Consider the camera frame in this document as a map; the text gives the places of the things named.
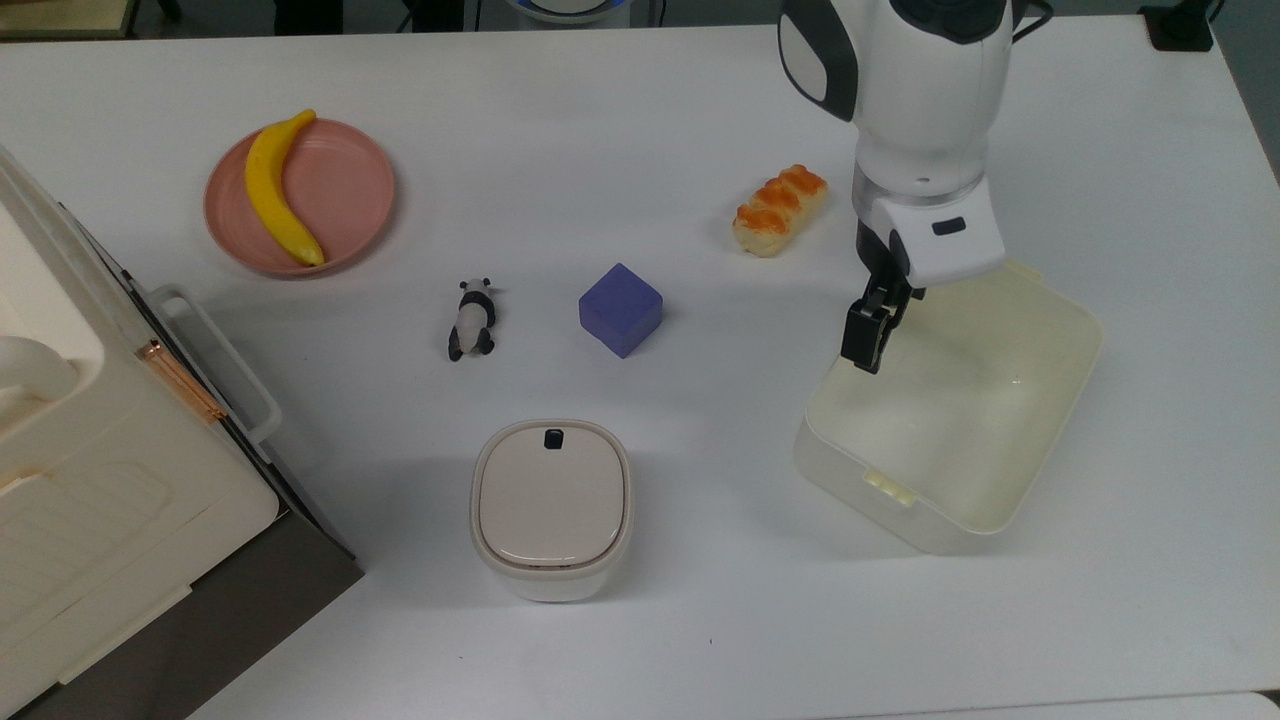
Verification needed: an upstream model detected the pink round plate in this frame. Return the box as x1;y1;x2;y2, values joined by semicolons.
203;118;398;280

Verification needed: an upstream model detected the toy bread with orange glaze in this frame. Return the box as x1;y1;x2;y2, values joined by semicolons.
731;163;831;260

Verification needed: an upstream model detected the white drawer handle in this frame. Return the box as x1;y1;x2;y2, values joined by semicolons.
148;283;285;447

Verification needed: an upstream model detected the cream plastic box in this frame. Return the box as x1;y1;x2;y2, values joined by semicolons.
794;258;1106;557

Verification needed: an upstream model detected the cream lidded trash can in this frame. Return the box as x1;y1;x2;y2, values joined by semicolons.
469;418;637;605

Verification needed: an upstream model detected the yellow toy banana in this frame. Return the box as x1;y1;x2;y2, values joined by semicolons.
244;108;328;269

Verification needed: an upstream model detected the cream plastic cabinet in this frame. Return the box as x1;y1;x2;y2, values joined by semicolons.
0;145;284;717

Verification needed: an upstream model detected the small panda figurine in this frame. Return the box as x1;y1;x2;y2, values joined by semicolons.
446;277;499;364

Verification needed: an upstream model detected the copper cabinet door handle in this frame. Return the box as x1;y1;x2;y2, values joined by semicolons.
135;339;228;427

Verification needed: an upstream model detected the black camera stand pole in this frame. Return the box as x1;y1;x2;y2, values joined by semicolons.
1138;0;1219;54

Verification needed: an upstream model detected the purple foam cube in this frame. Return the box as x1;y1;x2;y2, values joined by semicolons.
578;262;666;360

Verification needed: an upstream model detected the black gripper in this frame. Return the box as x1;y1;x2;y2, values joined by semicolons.
840;218;927;376

